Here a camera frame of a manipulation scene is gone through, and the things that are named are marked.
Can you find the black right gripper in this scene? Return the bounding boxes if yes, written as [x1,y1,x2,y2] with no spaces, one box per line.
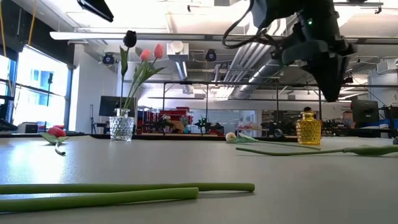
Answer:
[270,18,358,103]

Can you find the yellow hanging cable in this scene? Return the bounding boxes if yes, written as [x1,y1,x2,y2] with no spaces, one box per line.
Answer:
[27,0,38,47]

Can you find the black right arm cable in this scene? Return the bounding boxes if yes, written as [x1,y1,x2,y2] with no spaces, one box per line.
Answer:
[221,0,282,50]

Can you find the peach artificial tulip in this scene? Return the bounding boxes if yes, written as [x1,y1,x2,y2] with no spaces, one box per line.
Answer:
[0,187,200,214]

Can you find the clear glass vase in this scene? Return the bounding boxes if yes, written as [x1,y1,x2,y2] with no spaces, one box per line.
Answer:
[109,108,136,142]

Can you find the black artificial tulip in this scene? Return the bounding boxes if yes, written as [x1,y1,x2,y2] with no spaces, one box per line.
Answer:
[235,136,398,157]
[119,30,138,110]

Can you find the cream white artificial tulip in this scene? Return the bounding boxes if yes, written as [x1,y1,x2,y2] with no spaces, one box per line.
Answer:
[225,131,322,151]

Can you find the white printer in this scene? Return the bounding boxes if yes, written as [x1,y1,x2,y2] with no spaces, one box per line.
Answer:
[17,121,40,134]

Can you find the white ceiling unit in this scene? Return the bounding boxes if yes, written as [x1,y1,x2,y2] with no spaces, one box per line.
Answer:
[166,40,190,62]

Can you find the grey table mat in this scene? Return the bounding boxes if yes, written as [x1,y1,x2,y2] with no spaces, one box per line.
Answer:
[0,135,398,224]

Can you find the black aluminium table frame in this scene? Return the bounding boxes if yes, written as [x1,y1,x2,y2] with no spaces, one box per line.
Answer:
[0,132,398,141]

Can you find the black background gantry frame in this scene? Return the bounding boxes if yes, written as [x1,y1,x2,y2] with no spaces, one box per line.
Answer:
[162,81,323,136]

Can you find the black background monitor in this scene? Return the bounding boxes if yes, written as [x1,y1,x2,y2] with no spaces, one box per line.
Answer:
[351,99,380,128]
[98,95,137,118]

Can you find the yellow glass vase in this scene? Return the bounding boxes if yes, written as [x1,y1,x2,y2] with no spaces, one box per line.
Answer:
[295,111,323,146]

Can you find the pink artificial tulip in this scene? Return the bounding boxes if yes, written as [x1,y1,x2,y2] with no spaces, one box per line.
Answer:
[124,49,152,110]
[126,43,166,110]

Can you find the red storage bins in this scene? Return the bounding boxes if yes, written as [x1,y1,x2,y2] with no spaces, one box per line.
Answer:
[158,107,191,124]

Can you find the red artificial tulip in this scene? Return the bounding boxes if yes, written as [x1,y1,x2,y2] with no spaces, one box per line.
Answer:
[0,182,256,195]
[39,126,70,156]

